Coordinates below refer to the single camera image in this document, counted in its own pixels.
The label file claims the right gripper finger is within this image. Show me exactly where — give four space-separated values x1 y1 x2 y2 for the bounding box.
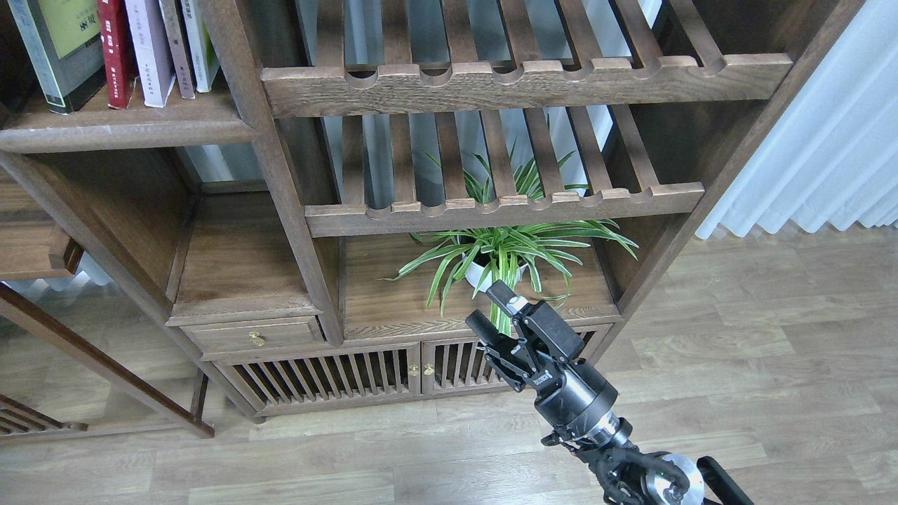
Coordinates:
485 281 528 316
465 310 504 347

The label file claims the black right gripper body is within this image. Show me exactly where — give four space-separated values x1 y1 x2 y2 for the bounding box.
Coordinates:
482 302 618 437

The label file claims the pale lilac paperback book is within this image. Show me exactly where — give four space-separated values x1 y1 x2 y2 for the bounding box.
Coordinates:
125 0 175 108

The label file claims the red paperback book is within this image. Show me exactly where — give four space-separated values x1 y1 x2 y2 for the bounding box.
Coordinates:
97 1 138 109

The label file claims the yellow and black thick book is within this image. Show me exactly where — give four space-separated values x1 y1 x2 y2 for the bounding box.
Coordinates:
8 1 106 115

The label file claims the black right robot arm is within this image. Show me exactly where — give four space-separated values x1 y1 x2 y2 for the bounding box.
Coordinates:
466 281 750 504

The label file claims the white plant pot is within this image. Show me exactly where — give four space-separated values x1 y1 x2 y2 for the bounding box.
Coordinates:
465 252 529 292

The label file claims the green spider plant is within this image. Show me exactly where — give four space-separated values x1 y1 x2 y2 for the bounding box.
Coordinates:
382 137 640 337

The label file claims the brass drawer knob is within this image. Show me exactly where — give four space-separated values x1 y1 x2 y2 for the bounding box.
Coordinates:
249 332 266 347

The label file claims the dark wooden bookshelf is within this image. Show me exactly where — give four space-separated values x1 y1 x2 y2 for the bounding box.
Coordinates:
2 1 863 421

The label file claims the white curtain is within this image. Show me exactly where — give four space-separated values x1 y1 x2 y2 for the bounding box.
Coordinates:
696 1 897 239

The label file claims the white green upright book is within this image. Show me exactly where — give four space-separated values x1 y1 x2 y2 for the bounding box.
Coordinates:
182 0 220 93

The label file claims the brown upright book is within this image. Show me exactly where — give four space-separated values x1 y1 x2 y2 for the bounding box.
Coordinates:
159 1 196 100

